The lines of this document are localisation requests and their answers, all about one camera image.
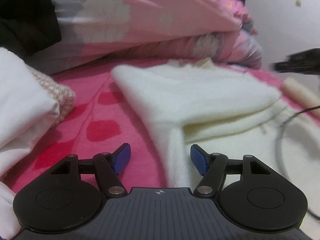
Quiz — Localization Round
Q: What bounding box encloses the white knit sweater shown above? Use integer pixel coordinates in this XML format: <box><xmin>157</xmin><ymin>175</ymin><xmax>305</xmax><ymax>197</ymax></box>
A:
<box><xmin>111</xmin><ymin>61</ymin><xmax>319</xmax><ymax>219</ymax></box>

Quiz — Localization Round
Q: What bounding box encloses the white folded clothes pile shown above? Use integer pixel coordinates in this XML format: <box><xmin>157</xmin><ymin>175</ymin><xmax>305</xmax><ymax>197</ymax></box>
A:
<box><xmin>0</xmin><ymin>47</ymin><xmax>75</xmax><ymax>240</ymax></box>

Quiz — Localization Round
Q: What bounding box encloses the beige folded garment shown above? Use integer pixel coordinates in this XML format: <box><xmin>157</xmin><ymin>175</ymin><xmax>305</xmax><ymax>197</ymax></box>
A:
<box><xmin>280</xmin><ymin>77</ymin><xmax>319</xmax><ymax>108</ymax></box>

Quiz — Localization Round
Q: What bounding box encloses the pink floral bed sheet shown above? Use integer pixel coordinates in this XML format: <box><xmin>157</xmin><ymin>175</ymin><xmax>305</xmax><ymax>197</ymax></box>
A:
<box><xmin>4</xmin><ymin>65</ymin><xmax>319</xmax><ymax>199</ymax></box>

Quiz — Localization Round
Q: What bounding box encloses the pink floral duvet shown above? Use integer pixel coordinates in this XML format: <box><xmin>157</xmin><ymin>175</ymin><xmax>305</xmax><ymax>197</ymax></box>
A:
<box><xmin>28</xmin><ymin>0</ymin><xmax>262</xmax><ymax>74</ymax></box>

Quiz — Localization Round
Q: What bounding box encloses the black garment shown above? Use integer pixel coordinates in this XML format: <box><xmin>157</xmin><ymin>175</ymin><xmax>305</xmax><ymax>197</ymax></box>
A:
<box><xmin>1</xmin><ymin>0</ymin><xmax>61</xmax><ymax>59</ymax></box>

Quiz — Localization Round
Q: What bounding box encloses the black cable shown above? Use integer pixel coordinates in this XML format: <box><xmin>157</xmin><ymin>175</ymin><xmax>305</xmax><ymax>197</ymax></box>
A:
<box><xmin>274</xmin><ymin>106</ymin><xmax>320</xmax><ymax>218</ymax></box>

